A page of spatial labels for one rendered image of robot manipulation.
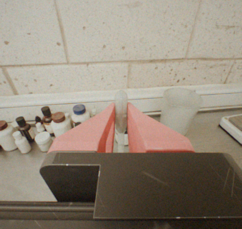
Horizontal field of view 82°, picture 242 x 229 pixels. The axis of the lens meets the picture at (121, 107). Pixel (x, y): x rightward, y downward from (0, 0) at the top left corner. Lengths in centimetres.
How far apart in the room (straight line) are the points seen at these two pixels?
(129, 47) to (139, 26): 7
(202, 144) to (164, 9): 47
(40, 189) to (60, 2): 52
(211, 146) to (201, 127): 10
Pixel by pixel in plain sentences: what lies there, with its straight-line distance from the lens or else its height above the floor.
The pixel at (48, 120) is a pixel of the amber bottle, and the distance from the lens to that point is 55.
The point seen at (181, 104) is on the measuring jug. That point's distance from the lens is 60.
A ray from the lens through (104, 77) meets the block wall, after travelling 56.
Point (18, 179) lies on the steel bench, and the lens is 53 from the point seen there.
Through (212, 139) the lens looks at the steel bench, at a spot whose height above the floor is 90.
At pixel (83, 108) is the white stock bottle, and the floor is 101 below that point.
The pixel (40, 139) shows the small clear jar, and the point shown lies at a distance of 52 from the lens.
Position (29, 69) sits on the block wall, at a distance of 60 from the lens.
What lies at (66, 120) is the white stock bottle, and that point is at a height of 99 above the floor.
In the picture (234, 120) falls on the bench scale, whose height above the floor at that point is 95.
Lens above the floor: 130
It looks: 36 degrees down
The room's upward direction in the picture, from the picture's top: 1 degrees clockwise
